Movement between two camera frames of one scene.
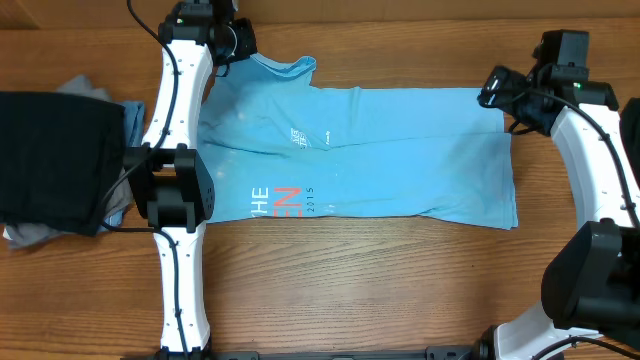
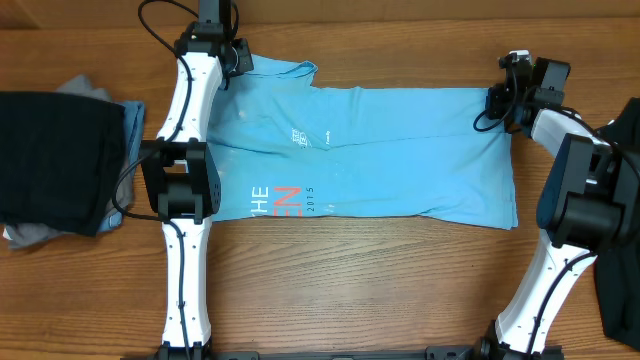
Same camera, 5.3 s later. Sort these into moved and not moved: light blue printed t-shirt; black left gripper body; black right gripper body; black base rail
Moved: black left gripper body; black right gripper body
Not moved: black base rail; light blue printed t-shirt
